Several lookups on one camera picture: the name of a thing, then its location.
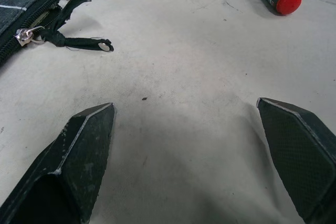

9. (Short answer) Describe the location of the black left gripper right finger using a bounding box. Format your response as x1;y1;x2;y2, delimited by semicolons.
256;98;336;224

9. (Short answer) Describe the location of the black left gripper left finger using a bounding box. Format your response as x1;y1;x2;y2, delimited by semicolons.
0;102;116;224

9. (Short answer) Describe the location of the black checkered pencil pouch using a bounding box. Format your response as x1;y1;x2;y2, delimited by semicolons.
0;0;115;69

